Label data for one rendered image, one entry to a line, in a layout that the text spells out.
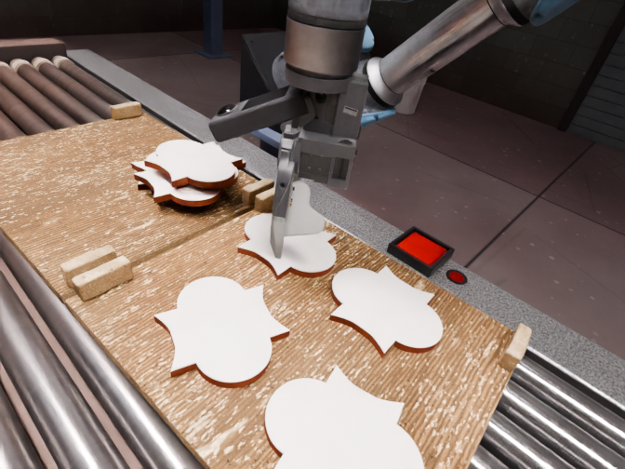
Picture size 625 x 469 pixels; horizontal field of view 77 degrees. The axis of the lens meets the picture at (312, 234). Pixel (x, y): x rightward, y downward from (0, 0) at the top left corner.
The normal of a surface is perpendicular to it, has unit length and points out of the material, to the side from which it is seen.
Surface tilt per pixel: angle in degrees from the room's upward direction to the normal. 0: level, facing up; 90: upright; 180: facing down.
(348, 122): 91
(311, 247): 0
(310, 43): 91
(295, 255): 0
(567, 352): 0
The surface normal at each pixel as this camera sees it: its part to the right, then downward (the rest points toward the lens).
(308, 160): -0.11, 0.61
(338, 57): 0.37, 0.62
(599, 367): 0.14, -0.79
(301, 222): -0.03, 0.08
